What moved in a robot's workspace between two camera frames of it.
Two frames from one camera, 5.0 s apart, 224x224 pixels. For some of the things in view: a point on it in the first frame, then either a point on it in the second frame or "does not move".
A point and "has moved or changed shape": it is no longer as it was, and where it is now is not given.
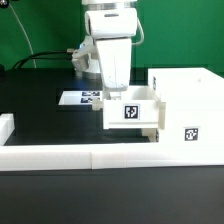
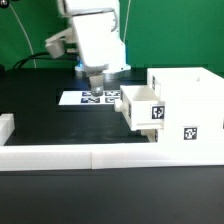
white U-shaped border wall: (101, 156) does not move
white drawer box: (139, 108) has moved or changed shape
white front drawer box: (151, 133) does not move
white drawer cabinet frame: (194, 104) does not move
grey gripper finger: (114, 95) → (96, 84)
